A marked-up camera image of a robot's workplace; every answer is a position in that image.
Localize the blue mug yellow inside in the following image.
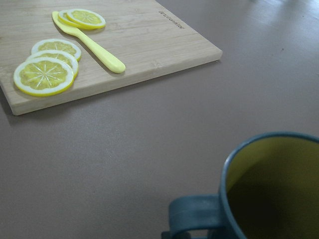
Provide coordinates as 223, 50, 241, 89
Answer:
161, 132, 319, 239

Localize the yellow toy knife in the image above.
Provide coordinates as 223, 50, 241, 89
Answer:
51, 11, 126, 74

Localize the wooden cutting board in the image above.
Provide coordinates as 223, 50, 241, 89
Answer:
0, 0, 222, 115

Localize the lemon slice stack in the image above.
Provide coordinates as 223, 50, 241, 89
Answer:
13, 39, 82, 97

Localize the single lemon slice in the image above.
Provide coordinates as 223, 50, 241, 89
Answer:
58, 8, 106, 30

